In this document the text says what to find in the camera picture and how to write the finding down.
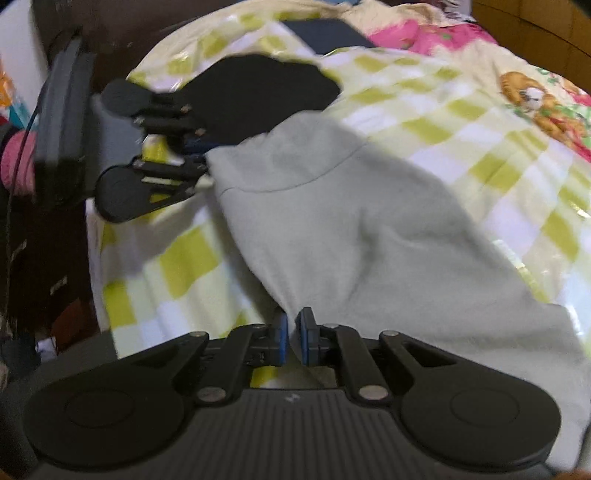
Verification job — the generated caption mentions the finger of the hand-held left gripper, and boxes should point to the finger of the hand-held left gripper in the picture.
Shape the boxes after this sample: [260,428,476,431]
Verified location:
[131,154,215,206]
[134,90,215,155]

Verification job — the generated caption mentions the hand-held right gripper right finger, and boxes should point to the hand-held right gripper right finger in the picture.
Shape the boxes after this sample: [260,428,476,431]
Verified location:
[294,307,457,408]

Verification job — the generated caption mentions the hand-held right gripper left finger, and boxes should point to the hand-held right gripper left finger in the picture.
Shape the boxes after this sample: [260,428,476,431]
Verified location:
[131,309,288,408]

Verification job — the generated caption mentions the light grey pants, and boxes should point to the light grey pants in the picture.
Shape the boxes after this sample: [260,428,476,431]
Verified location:
[205,112,587,467]

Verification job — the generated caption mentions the pink cloth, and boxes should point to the pink cloth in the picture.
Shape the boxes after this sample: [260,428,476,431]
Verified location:
[0,130,38,197]

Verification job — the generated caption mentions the dark brown headboard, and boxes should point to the dark brown headboard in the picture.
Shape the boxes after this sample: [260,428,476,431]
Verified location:
[81,0,245,95]

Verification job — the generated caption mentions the black folded cloth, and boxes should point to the black folded cloth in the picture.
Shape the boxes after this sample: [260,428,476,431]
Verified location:
[178,53,345,145]

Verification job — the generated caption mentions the dark blue folded cloth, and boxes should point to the dark blue folded cloth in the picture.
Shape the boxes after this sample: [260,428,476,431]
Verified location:
[281,18,377,56]

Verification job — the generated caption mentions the yellow-green checkered bed sheet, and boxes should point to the yellow-green checkered bed sheet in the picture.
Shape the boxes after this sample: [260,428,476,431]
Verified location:
[85,0,591,393]

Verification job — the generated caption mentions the pink cartoon printed blanket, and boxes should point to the pink cartoon printed blanket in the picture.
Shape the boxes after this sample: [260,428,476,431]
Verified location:
[369,0,591,162]

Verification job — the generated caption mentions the wooden furniture panel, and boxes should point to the wooden furniture panel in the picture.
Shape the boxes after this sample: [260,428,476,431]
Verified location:
[471,0,591,93]

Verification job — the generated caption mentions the black cable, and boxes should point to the black cable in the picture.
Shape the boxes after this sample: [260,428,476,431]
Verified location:
[2,78,51,333]

